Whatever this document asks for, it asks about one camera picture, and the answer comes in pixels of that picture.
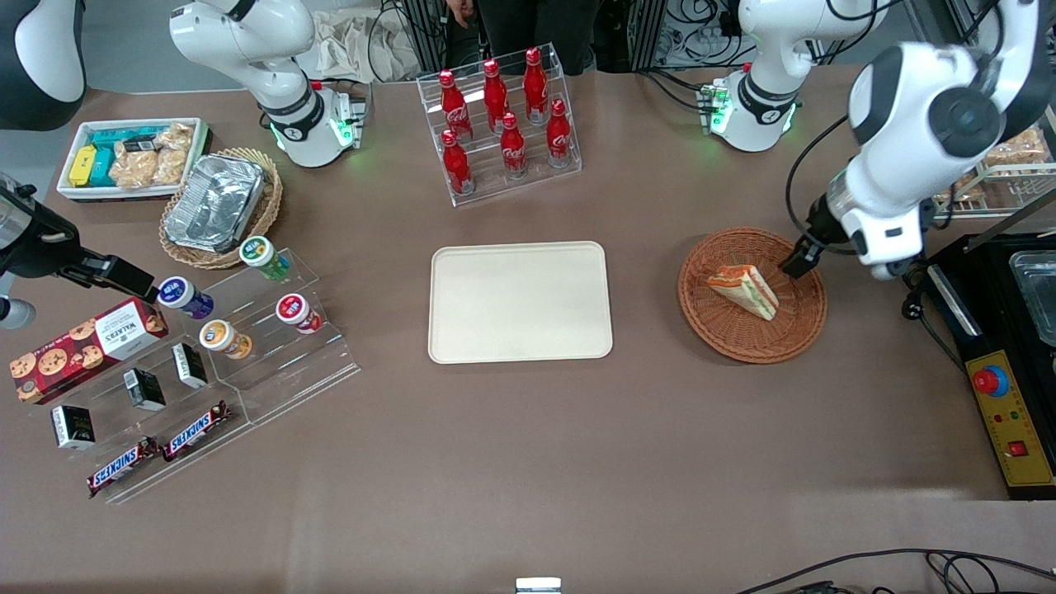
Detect beige rectangular tray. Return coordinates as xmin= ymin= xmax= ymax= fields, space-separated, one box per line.
xmin=427 ymin=241 xmax=615 ymax=365

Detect black arm base cables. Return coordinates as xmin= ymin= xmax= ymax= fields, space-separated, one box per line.
xmin=639 ymin=68 xmax=714 ymax=112

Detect clear acrylic bottle rack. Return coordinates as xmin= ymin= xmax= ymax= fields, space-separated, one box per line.
xmin=415 ymin=43 xmax=583 ymax=207

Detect white plastic bin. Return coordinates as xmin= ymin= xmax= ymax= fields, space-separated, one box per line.
xmin=56 ymin=117 xmax=213 ymax=203

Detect orange lid snack cup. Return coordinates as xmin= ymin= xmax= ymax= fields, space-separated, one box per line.
xmin=199 ymin=319 xmax=252 ymax=361

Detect long teal box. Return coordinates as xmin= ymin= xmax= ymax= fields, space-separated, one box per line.
xmin=89 ymin=126 xmax=170 ymax=151

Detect small black box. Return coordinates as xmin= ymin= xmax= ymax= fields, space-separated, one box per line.
xmin=123 ymin=368 xmax=167 ymax=413
xmin=51 ymin=405 xmax=97 ymax=451
xmin=171 ymin=342 xmax=209 ymax=389

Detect yellow small box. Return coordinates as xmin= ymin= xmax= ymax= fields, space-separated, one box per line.
xmin=68 ymin=145 xmax=98 ymax=188

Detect round brown wicker basket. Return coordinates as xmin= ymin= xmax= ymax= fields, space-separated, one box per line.
xmin=677 ymin=227 xmax=828 ymax=365

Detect red cola bottle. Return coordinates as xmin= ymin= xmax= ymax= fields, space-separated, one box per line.
xmin=438 ymin=69 xmax=474 ymax=141
xmin=483 ymin=59 xmax=510 ymax=133
xmin=440 ymin=130 xmax=475 ymax=196
xmin=524 ymin=47 xmax=549 ymax=125
xmin=545 ymin=99 xmax=574 ymax=168
xmin=500 ymin=111 xmax=529 ymax=179

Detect light tan wicker basket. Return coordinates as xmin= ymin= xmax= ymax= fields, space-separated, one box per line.
xmin=158 ymin=147 xmax=284 ymax=271

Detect grey metal bar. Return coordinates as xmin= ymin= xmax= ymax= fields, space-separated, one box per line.
xmin=964 ymin=188 xmax=1056 ymax=252

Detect black power cable with plug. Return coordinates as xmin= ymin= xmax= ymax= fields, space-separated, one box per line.
xmin=901 ymin=260 xmax=978 ymax=380

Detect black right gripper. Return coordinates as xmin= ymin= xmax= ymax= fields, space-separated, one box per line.
xmin=0 ymin=183 xmax=159 ymax=303

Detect triangular sandwich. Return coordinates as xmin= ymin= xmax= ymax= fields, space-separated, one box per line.
xmin=705 ymin=264 xmax=780 ymax=323

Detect beige cloth bag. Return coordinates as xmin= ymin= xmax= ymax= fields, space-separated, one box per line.
xmin=297 ymin=10 xmax=422 ymax=83

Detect Snickers chocolate bar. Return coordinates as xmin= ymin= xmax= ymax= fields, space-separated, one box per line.
xmin=87 ymin=437 xmax=162 ymax=499
xmin=161 ymin=401 xmax=232 ymax=463

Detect person in black clothes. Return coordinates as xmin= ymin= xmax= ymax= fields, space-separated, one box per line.
xmin=445 ymin=0 xmax=603 ymax=75

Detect red Walkers cookie box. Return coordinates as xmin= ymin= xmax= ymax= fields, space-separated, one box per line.
xmin=9 ymin=297 xmax=169 ymax=405

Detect black yellow control box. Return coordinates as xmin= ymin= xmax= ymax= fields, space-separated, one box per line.
xmin=920 ymin=233 xmax=1056 ymax=502

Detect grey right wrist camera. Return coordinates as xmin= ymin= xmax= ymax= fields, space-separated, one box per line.
xmin=0 ymin=297 xmax=38 ymax=331

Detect thin black table cable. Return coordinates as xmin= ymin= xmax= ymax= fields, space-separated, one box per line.
xmin=734 ymin=549 xmax=1056 ymax=594

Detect black aluminium frame post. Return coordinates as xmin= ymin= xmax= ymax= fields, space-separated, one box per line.
xmin=402 ymin=0 xmax=450 ymax=77

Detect clear acrylic step display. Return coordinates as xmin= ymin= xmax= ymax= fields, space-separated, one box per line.
xmin=157 ymin=247 xmax=361 ymax=427
xmin=21 ymin=318 xmax=252 ymax=506

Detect white wire shelf rack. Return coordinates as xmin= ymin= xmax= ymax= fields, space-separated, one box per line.
xmin=932 ymin=124 xmax=1056 ymax=219

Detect aluminium foil tray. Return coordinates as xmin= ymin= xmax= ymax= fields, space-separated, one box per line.
xmin=163 ymin=153 xmax=266 ymax=254

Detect green lid snack cup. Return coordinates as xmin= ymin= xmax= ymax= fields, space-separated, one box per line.
xmin=239 ymin=236 xmax=291 ymax=281

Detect blue lid snack cup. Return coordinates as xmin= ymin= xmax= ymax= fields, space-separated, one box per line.
xmin=157 ymin=276 xmax=215 ymax=321

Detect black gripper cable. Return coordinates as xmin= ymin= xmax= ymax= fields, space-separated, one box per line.
xmin=784 ymin=115 xmax=855 ymax=248

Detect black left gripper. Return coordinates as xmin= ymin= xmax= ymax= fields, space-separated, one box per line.
xmin=780 ymin=194 xmax=851 ymax=280

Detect red lid snack cup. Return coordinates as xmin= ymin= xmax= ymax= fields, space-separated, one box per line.
xmin=276 ymin=293 xmax=323 ymax=334

